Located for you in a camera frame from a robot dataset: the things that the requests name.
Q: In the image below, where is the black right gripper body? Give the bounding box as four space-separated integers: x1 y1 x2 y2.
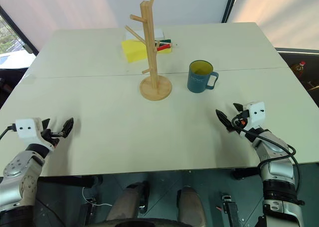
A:
231 109 250 132

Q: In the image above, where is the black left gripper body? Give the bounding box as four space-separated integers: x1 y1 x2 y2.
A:
41 128 62 148

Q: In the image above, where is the wooden mug tree stand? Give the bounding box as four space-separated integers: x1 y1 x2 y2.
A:
125 0 173 102

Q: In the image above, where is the blue mug with HOME print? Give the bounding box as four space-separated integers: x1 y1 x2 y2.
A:
186 60 219 94

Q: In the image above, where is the bottle with red cap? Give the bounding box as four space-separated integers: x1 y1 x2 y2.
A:
290 60 308 81

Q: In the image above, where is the black floor stand block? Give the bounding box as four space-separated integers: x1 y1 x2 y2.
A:
79 197 97 224
220 193 240 227

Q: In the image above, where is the brown rounded shape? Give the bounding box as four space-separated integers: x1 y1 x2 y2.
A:
106 181 151 223
176 185 207 227

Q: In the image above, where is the yellow sponge block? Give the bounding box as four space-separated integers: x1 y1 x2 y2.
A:
121 39 173 63

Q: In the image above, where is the clear box with markers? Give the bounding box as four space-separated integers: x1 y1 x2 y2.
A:
125 29 166 41

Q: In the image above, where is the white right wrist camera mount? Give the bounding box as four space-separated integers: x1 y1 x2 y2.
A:
242 102 266 132

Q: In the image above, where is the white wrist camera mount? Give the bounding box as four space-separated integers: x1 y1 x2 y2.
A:
242 102 266 132
15 117 55 152

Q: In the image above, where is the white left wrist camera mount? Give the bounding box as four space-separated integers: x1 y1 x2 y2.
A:
15 117 55 152

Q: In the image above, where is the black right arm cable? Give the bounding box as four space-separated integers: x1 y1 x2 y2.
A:
231 115 306 206

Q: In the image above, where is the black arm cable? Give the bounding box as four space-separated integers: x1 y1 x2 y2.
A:
0 124 17 140
231 115 306 206

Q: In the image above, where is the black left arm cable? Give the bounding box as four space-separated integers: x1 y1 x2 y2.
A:
0 124 17 140

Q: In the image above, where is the thin white floor cable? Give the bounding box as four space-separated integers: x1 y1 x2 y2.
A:
82 186 113 208

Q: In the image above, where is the black slanted window frame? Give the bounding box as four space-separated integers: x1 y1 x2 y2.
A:
0 4 39 55

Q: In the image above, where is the black window frame post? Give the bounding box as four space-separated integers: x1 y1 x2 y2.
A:
220 0 239 24

